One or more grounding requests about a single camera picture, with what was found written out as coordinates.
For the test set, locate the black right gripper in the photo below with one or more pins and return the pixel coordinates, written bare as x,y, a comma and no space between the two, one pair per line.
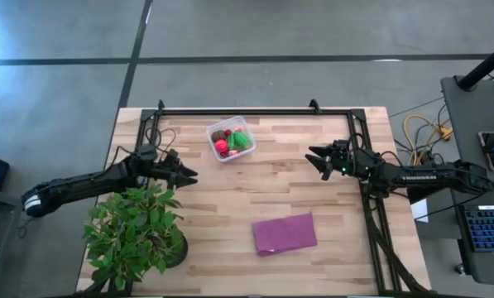
358,163

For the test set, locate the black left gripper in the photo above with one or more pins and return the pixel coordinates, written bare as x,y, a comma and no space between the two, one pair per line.
164,167

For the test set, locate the small red cherry toy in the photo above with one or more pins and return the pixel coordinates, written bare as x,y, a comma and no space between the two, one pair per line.
223,155
228,132

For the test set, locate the big red round toy fruit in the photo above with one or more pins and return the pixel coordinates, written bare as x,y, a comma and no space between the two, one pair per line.
221,146

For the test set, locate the brown kiwi toy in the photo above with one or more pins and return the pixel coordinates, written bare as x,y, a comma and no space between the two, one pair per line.
218,135

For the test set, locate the small pink toy ball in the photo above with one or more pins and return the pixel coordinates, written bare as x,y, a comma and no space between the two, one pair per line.
239,129
233,152

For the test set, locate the broad green pea pod toy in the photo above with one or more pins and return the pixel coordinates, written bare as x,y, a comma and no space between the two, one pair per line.
231,142

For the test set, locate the slim green pea pod toy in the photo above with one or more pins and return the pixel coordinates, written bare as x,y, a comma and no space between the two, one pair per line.
243,140

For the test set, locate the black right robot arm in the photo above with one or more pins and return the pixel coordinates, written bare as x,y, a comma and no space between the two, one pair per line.
437,179

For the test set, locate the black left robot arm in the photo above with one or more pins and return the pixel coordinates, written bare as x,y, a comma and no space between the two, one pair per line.
85,184

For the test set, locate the clear plastic tupperware container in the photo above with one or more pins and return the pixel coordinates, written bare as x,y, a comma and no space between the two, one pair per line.
246,123

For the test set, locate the black plant pot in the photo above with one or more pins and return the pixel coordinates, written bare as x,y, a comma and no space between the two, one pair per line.
180,254

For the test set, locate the green leafy plant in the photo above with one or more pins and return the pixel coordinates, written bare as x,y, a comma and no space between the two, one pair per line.
126,232

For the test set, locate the purple folded cloth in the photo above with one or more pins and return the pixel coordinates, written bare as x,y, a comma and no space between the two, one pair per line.
284,234

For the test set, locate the black desk support bar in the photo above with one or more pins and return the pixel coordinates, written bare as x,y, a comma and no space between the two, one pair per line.
414,198

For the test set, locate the white paper sheet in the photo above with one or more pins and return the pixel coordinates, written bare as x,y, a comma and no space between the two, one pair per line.
420,211

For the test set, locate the grey side desk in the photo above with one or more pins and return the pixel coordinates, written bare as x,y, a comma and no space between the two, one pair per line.
470,124

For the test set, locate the black backlit keyboard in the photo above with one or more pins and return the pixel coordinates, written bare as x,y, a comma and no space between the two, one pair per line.
488,227

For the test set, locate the black pole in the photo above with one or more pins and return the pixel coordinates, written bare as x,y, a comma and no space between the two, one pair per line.
484,66

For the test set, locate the grey metal stand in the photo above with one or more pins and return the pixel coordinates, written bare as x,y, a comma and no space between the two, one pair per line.
2,232

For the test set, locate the grey keyboard desk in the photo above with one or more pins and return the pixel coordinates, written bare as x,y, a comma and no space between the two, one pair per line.
486,269

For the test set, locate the black metal table frame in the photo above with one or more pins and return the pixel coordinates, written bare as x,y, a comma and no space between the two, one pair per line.
188,111

